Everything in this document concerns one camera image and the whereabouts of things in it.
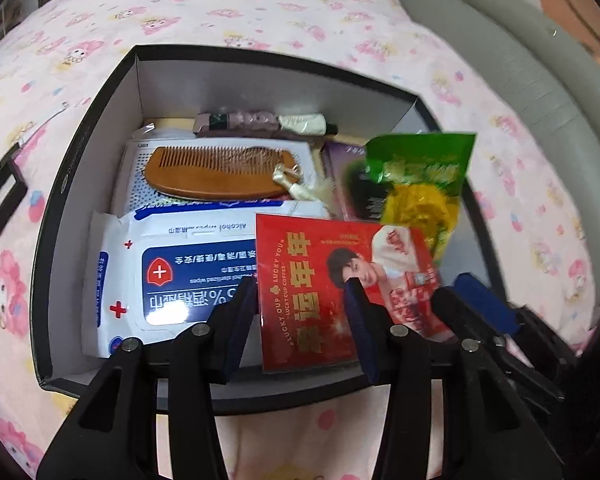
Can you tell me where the black buckle strap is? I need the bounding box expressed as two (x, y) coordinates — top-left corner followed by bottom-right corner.
(0, 100), (71, 237)

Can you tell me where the wooden comb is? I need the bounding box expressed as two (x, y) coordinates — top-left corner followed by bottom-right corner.
(144, 145), (331, 211)

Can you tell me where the black cardboard box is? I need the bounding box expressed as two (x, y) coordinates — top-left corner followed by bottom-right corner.
(30, 44), (511, 416)

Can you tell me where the green snack bag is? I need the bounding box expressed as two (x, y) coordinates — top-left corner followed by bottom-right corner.
(364, 132), (477, 263)

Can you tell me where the pink cartoon printed blanket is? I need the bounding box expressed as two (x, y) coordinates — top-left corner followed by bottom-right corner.
(0, 0), (600, 480)

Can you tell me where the red coffee packet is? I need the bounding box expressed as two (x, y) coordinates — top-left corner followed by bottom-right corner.
(255, 213), (453, 373)

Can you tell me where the purple box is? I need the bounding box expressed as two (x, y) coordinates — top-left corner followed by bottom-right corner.
(321, 141), (396, 223)

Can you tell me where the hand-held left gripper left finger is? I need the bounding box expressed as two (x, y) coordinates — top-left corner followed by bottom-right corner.
(37, 277), (261, 480)

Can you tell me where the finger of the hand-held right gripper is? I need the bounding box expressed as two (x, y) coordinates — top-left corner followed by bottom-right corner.
(454, 272), (576, 361)
(431, 285), (511, 356)

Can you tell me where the white wet wipes pack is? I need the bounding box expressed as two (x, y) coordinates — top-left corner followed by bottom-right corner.
(81, 199), (331, 358)

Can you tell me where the folded umbrella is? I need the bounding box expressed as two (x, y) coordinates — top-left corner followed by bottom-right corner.
(194, 111), (340, 137)

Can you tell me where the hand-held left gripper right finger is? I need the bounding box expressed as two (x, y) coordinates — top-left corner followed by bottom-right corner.
(342, 277), (551, 480)

